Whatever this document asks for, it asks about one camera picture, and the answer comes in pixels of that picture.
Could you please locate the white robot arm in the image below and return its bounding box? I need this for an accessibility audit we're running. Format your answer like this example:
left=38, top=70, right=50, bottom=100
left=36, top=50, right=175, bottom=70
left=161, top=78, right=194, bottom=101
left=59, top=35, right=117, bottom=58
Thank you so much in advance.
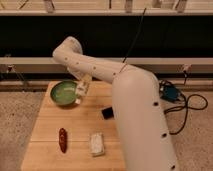
left=53, top=36, right=180, bottom=171

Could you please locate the black hanging cable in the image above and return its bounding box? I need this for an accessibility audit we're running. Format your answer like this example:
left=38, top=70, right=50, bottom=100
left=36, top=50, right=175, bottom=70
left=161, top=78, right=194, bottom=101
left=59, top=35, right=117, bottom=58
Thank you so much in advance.
left=120, top=7, right=147, bottom=73

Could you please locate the wooden cutting board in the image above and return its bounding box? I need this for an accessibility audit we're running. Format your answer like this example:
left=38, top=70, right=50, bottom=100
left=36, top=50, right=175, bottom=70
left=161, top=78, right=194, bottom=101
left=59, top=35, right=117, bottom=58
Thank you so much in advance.
left=21, top=81, right=125, bottom=171

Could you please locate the black smartphone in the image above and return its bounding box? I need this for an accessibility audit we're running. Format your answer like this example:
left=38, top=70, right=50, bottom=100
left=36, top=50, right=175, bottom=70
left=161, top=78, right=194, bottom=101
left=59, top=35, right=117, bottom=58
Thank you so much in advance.
left=101, top=107, right=114, bottom=120

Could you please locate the green ceramic bowl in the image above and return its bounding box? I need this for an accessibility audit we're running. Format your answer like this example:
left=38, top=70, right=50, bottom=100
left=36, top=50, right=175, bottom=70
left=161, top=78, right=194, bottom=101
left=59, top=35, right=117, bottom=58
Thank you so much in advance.
left=50, top=80, right=79, bottom=106

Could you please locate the white wall rail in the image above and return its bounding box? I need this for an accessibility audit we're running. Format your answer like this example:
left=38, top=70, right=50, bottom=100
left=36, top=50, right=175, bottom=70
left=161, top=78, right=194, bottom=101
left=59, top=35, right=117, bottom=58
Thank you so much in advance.
left=0, top=57, right=213, bottom=74

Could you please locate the white plastic bottle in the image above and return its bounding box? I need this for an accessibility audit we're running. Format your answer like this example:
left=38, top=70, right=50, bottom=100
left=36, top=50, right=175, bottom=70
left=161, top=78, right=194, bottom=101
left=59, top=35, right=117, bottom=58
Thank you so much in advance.
left=75, top=82, right=89, bottom=104

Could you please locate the blue power adapter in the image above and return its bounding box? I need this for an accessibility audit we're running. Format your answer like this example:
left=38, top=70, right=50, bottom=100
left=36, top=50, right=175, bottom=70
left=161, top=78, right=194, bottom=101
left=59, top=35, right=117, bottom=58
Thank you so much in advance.
left=161, top=85, right=179, bottom=102

